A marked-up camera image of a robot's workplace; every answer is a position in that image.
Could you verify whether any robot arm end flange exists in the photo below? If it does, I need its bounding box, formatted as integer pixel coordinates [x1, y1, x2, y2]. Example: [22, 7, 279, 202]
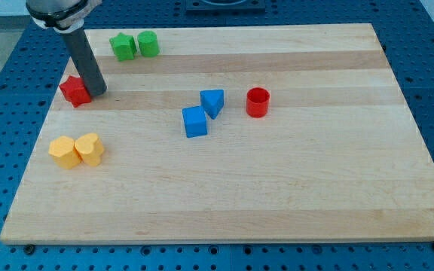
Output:
[26, 0, 102, 34]

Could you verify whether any blue cube block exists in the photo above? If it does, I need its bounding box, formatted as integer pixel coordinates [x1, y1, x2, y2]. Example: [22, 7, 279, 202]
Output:
[182, 105, 207, 138]

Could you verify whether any blue triangle block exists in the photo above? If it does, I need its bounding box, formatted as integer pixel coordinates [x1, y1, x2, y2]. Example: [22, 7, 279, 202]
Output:
[200, 90, 225, 120]

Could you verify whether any red cylinder block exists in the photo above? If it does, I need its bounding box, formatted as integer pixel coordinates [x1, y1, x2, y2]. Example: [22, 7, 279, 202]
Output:
[246, 87, 270, 118]

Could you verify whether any wooden board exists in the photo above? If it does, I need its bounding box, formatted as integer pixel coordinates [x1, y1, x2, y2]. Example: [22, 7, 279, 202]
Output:
[0, 23, 434, 245]

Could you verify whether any green cylinder block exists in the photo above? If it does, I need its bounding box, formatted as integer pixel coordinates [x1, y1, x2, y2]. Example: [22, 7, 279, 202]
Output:
[137, 31, 160, 57]

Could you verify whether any yellow heart block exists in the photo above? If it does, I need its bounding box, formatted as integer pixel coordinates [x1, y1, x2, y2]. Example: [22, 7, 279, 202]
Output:
[75, 132, 105, 166]

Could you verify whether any green star block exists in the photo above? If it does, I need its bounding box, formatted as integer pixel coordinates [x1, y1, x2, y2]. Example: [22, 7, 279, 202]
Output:
[109, 32, 136, 61]

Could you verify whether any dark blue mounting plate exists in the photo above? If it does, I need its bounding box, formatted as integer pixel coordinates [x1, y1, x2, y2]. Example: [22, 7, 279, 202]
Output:
[184, 0, 266, 13]

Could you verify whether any red star block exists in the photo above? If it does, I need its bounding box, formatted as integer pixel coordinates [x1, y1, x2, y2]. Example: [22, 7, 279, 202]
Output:
[59, 76, 92, 108]

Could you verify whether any yellow hexagon block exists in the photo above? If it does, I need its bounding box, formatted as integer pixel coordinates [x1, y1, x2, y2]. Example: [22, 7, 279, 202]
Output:
[48, 135, 82, 169]

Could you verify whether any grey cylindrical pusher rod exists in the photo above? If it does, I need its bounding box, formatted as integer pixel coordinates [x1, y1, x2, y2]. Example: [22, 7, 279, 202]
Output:
[61, 28, 107, 98]

